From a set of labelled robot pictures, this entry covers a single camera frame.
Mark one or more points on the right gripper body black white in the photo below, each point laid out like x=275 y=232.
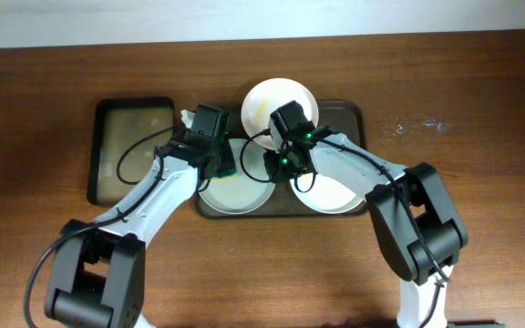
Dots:
x=283 y=166

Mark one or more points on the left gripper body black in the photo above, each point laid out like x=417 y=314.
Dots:
x=226 y=154

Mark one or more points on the pale grey plate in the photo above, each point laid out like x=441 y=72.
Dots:
x=238 y=194

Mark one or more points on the pink white plate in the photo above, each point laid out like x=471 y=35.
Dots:
x=269 y=95

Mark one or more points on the green yellow sponge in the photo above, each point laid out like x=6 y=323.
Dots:
x=224 y=173

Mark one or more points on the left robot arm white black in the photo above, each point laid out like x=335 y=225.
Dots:
x=98 y=274

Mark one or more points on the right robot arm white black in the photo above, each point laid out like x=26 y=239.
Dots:
x=416 y=223

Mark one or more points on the large dark serving tray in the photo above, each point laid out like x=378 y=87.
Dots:
x=343 y=115

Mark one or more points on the small black water tray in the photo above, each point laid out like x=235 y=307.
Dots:
x=126 y=132

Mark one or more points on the cream white plate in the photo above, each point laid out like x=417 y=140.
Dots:
x=324 y=194

